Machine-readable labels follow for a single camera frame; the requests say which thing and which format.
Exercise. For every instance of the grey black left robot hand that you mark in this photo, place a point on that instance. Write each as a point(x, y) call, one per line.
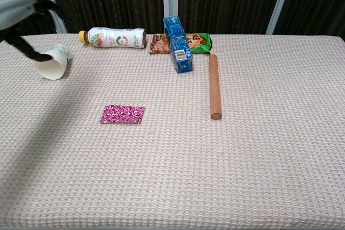
point(13, 9)

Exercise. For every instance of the white paper cup green print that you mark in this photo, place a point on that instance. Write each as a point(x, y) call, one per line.
point(54, 68)

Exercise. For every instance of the white drink bottle yellow cap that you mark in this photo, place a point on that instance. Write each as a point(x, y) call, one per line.
point(113, 38)

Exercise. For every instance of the brown snack packet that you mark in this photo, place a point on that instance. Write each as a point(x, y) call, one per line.
point(159, 44)

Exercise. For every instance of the blue cardboard box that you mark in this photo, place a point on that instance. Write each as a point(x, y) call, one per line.
point(179, 44)

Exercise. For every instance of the green snack packet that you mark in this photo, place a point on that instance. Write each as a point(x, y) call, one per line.
point(200, 42)

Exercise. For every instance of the wooden rolling pin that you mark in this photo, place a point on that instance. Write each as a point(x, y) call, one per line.
point(214, 87)

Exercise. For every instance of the pink woven tablecloth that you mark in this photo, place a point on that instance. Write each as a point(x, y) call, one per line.
point(172, 160)

